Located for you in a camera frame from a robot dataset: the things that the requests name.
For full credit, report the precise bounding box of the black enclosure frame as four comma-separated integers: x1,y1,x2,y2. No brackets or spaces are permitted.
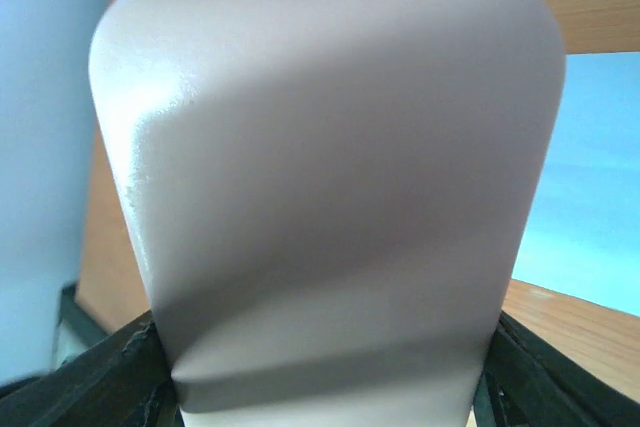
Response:
51,283,108,370

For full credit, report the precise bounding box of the pink glasses case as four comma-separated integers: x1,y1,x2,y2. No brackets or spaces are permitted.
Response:
89,0,566,426

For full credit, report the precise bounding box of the light blue cleaning cloth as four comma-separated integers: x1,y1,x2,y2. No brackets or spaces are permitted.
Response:
513,52,639,315

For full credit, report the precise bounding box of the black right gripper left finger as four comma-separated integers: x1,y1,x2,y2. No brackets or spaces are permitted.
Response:
1,312,180,426

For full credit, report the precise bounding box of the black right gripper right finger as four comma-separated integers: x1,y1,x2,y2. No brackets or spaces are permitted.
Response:
472,312,639,427

